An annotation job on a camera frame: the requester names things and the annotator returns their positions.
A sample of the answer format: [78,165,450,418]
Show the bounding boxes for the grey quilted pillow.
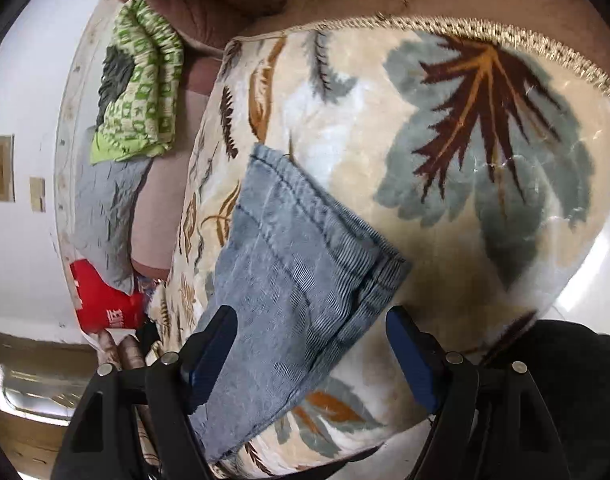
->
[72,127,153,296]

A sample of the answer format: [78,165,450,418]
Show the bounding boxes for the black cloth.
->
[136,322,160,347]

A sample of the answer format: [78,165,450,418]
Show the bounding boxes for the patterned glass door panel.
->
[0,362,90,426]

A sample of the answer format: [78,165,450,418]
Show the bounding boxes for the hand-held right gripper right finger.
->
[385,306,570,480]

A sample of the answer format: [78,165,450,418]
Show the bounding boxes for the dark grey crumpled cloth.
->
[97,45,138,126]

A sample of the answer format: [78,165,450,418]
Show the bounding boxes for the cream leaf-print blanket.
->
[147,15,610,478]

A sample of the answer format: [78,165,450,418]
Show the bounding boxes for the blue-grey denim pants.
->
[187,142,413,463]

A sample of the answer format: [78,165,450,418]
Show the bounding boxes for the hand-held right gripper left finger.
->
[52,305,238,480]

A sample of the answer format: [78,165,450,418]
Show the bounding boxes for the striped beige rolled cloth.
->
[117,335,146,370]
[97,330,120,367]

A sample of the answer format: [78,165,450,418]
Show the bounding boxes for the red paper bag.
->
[69,258,148,333]

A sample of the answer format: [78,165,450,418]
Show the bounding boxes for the white bed headboard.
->
[54,0,136,311]

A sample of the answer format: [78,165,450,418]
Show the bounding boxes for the green patterned quilt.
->
[89,0,186,166]

